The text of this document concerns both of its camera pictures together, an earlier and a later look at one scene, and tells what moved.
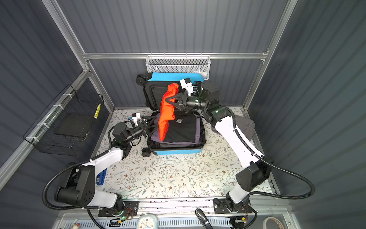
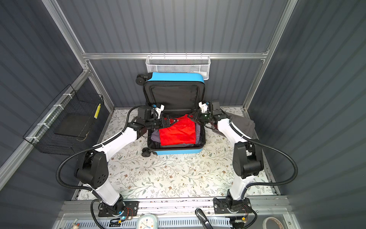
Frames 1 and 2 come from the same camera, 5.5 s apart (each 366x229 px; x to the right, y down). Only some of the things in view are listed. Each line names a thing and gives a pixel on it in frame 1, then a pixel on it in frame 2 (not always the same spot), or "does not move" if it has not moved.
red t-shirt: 167,110 -> 182,132
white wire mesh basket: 194,64 does not move
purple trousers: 155,132 does not move
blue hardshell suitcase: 173,130 does not move
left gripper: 142,128 -> 163,125
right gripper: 183,99 -> 197,118
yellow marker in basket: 97,111 does not move
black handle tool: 202,219 does not move
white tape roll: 266,220 does not move
